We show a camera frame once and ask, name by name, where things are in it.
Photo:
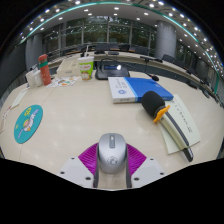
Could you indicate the dark gooseneck microphone console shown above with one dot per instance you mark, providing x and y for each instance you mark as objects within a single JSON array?
[{"x": 111, "y": 71}]

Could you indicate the round ceiling lights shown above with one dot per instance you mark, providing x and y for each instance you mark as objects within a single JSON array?
[{"x": 77, "y": 2}]

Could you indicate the round teal mouse pad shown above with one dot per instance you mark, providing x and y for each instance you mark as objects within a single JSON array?
[{"x": 28, "y": 124}]

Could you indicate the cream paper booklet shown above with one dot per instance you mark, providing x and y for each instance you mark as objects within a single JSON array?
[{"x": 186, "y": 120}]

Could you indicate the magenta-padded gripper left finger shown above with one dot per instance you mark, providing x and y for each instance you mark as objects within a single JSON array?
[{"x": 75, "y": 170}]

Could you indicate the red bottle green band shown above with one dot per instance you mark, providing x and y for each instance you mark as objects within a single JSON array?
[{"x": 45, "y": 73}]

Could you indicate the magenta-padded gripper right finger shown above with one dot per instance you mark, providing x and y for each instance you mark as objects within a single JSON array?
[{"x": 148, "y": 170}]

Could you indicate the handheld microphone black foam head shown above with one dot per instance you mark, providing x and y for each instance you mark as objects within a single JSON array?
[{"x": 152, "y": 101}]

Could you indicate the blue and white book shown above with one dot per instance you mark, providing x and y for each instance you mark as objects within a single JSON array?
[{"x": 146, "y": 87}]

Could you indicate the printed paper cup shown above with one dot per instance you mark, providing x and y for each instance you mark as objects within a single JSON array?
[{"x": 86, "y": 70}]

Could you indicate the dark office chairs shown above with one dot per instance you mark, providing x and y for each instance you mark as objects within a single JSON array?
[{"x": 100, "y": 48}]

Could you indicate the white cardboard box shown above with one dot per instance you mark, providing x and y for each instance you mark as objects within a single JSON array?
[{"x": 68, "y": 70}]

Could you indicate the colourful printed leaflet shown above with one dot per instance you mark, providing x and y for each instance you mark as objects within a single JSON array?
[{"x": 65, "y": 81}]

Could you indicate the silver computer mouse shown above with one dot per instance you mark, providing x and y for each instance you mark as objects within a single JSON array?
[{"x": 112, "y": 153}]

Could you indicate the white paper document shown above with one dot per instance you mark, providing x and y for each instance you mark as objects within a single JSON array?
[{"x": 19, "y": 98}]

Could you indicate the white lidded mug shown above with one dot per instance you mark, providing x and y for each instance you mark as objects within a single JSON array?
[{"x": 38, "y": 78}]

